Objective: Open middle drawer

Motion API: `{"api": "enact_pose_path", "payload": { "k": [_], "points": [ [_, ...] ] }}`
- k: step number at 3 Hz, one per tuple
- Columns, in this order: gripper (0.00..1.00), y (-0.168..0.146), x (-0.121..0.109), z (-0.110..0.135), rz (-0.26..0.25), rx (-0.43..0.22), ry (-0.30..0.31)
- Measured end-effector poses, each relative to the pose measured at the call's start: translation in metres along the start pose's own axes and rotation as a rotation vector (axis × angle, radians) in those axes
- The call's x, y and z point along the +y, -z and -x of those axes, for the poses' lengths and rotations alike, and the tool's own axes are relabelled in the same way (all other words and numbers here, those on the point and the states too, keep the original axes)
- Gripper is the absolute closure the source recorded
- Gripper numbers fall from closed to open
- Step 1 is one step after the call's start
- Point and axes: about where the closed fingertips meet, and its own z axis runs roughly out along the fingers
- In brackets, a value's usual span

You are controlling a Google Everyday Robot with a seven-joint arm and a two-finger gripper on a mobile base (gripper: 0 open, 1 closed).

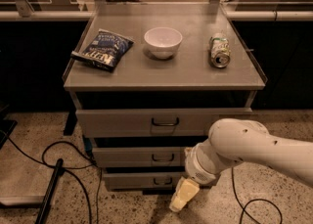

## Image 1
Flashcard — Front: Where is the black cable left floor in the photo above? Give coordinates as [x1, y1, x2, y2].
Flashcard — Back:
[0, 129, 104, 224]

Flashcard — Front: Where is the grey top drawer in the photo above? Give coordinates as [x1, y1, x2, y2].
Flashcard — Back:
[76, 108, 252, 138]

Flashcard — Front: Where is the green soda can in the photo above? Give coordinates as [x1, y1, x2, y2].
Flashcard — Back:
[209, 33, 231, 68]

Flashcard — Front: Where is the black floor bar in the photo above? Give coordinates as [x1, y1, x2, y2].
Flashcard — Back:
[35, 158, 64, 224]

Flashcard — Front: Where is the blue chip bag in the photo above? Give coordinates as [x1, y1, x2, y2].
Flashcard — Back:
[71, 29, 134, 72]

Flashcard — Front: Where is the white bowl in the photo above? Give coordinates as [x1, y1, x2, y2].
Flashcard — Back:
[144, 27, 183, 60]

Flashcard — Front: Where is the grey bottom drawer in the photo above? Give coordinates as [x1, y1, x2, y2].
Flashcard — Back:
[103, 172, 185, 191]

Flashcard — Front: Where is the black cable right floor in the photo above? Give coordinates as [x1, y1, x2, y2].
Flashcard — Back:
[230, 167, 284, 224]

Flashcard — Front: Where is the white horizontal rail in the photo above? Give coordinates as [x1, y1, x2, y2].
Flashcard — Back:
[0, 10, 313, 22]

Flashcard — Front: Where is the black cable floor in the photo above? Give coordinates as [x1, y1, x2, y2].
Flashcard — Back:
[0, 129, 104, 224]
[230, 167, 284, 224]

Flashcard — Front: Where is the grey drawer cabinet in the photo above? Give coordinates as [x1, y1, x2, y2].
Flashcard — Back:
[62, 2, 268, 193]

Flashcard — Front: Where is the grey drawer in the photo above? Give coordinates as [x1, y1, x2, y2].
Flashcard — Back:
[103, 172, 185, 191]
[93, 147, 190, 167]
[76, 108, 252, 138]

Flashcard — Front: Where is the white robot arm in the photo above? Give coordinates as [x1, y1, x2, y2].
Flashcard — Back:
[169, 118, 313, 212]

